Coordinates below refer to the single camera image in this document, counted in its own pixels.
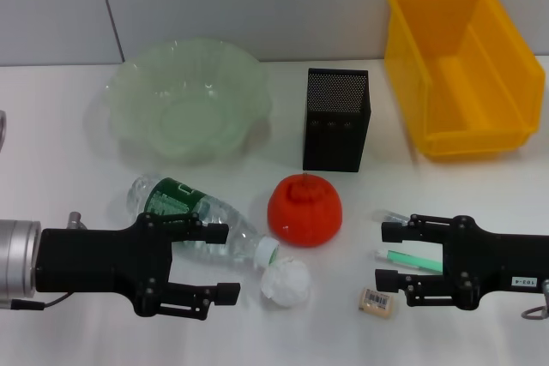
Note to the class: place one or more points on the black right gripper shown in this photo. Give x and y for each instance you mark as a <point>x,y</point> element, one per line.
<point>493,263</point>

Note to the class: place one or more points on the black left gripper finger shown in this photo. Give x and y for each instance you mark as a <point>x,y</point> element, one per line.
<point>227,293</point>

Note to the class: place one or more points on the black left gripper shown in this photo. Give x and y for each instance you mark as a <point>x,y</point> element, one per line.
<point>86,259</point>

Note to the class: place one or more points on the green pen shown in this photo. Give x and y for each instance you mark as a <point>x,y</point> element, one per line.
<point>412,261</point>

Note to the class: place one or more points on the clear green-label water bottle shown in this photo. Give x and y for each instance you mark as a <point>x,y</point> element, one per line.
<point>171,203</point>

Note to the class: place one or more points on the white paper ball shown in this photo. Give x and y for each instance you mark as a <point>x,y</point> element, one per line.
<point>285,282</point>

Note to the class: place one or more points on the red pumpkin toy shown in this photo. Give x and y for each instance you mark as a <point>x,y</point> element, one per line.
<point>304,216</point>

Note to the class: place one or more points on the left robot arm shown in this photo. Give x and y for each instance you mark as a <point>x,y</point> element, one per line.
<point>17,259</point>

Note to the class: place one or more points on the grey pen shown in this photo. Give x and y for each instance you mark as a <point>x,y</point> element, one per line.
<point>392,216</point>

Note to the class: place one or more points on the beige eraser with barcode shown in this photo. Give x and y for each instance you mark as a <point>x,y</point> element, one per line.
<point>376,304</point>

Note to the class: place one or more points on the pale green glass fruit bowl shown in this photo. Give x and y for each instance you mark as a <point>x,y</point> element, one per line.
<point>180,109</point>

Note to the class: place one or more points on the black mesh pen holder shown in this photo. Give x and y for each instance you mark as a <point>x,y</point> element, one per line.
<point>334,139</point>

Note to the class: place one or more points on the yellow plastic bin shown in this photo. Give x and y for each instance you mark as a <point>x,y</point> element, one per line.
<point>467,96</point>

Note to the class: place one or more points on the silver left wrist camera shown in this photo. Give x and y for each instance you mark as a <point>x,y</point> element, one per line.
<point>2,130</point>

